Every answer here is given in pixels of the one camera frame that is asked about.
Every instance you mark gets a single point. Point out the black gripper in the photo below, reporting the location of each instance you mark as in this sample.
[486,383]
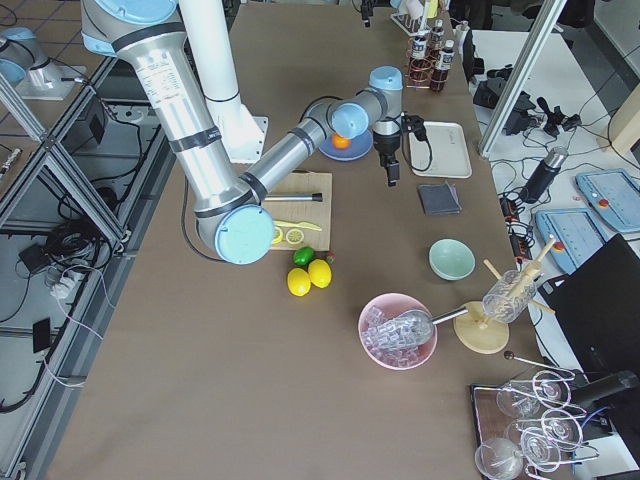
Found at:
[365,10]
[385,147]

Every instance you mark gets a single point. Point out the blue plate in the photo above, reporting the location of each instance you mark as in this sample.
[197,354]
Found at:
[359,147]

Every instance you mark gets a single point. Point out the orange fruit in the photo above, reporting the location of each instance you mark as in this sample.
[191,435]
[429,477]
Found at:
[339,142]

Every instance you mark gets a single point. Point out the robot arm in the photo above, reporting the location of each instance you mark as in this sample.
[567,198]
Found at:
[181,54]

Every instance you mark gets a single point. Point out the pink cup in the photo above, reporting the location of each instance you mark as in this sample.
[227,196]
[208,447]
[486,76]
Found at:
[414,8]

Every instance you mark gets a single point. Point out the cream rabbit tray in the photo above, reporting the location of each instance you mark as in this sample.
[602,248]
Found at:
[448,156]

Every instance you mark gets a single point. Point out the grey cloth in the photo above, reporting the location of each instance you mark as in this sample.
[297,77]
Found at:
[439,199]

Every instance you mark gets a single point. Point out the dark tea bottle middle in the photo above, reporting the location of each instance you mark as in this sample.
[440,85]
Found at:
[418,66]

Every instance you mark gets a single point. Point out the dark tea bottle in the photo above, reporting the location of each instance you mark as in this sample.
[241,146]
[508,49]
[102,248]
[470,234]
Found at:
[418,66]
[436,38]
[442,66]

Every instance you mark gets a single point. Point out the dark tea bottle far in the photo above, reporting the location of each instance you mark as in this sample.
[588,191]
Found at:
[436,38]

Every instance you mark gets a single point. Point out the steel muddler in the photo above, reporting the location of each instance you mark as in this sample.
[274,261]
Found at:
[295,197]

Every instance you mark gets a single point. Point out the wooden cutting board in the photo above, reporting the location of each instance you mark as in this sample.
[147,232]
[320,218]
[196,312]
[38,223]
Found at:
[315,212]

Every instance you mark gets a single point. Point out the dark tea bottle near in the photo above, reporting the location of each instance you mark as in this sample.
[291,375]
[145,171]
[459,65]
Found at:
[442,66]

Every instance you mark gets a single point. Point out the yellow plastic knife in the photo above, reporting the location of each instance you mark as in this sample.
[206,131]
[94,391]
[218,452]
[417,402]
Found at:
[300,225]

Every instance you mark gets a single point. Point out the green bowl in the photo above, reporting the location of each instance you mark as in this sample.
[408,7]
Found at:
[451,259]

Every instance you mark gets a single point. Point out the lemon slice upper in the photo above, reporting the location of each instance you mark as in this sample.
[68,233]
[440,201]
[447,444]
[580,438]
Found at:
[294,236]

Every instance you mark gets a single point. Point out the lemon slice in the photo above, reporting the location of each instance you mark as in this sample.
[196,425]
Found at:
[278,235]
[294,236]

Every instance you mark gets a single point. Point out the yellow lemon upper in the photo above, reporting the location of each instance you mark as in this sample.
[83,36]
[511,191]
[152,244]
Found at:
[320,273]

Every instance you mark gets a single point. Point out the yellow lemon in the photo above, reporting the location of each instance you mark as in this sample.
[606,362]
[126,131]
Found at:
[298,282]
[320,273]

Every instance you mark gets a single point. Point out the green lime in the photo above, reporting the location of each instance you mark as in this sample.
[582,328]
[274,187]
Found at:
[303,256]

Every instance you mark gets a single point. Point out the lemon slice lower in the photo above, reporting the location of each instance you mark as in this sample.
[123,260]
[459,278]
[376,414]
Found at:
[278,235]

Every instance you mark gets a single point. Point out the yellow lemon lower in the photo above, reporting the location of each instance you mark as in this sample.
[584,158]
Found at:
[298,282]

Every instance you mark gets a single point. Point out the black thermos bottle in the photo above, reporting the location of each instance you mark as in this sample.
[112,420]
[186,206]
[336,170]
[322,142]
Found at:
[544,174]

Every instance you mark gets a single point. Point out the metal ice scoop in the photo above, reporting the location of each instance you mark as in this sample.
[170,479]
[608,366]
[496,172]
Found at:
[425,320]

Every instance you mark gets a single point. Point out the glass mug on stand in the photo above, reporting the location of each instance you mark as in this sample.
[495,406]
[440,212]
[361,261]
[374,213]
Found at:
[509,296]

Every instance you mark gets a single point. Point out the wooden cup tree stand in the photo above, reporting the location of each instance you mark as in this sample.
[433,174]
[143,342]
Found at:
[477,331]

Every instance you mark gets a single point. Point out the pink ice bowl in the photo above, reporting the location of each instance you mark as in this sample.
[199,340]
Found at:
[374,332]

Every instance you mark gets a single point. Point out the blue teach pendant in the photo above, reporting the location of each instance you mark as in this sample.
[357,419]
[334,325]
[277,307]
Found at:
[577,233]
[614,196]

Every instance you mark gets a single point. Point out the black laptop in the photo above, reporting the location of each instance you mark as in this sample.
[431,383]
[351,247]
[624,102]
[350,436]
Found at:
[597,308]

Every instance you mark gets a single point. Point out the wine glass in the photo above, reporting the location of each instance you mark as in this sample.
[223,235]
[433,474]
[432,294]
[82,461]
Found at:
[499,459]

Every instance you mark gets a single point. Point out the white wire cup rack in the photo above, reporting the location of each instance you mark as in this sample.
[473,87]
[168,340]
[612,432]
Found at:
[411,26]

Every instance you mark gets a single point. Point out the copper wire bottle rack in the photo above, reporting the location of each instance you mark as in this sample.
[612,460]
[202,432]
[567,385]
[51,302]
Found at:
[431,61]

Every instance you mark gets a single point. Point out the white camera stand base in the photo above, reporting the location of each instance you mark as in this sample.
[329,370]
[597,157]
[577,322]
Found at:
[243,134]

